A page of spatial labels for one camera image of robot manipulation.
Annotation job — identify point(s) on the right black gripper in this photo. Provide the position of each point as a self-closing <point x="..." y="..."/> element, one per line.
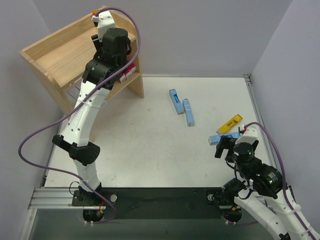
<point x="223" y="145"/>

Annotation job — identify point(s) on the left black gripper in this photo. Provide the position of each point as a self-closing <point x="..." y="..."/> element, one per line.
<point x="96" y="41"/>

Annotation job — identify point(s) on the pink toothpaste box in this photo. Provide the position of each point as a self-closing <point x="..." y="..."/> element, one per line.
<point x="123" y="78"/>
<point x="133" y="68"/>
<point x="128" y="73"/>

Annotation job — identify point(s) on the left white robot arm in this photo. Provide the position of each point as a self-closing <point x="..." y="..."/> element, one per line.
<point x="98" y="79"/>

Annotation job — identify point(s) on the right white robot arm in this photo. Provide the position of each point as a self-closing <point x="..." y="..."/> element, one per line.
<point x="262" y="192"/>

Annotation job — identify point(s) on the wooden two-tier shelf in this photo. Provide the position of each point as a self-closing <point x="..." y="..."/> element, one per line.
<point x="59" y="59"/>

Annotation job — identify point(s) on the blue toothpaste box near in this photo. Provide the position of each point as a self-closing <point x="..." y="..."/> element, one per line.
<point x="215" y="139"/>

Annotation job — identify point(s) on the blue toothpaste box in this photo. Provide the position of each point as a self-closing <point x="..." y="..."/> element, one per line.
<point x="176" y="101"/>
<point x="188" y="113"/>
<point x="215" y="139"/>

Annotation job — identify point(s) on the blue toothpaste box middle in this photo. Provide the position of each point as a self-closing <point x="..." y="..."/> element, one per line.
<point x="188" y="113"/>

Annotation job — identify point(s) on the blue toothpaste box far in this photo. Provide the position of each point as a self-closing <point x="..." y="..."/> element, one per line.
<point x="176" y="101"/>

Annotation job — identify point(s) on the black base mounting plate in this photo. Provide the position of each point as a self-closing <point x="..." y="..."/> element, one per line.
<point x="151" y="212"/>

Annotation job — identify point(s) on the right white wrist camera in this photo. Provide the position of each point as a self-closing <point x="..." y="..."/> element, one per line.
<point x="247" y="135"/>

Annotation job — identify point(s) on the aluminium frame rail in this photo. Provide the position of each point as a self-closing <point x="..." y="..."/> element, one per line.
<point x="52" y="197"/>

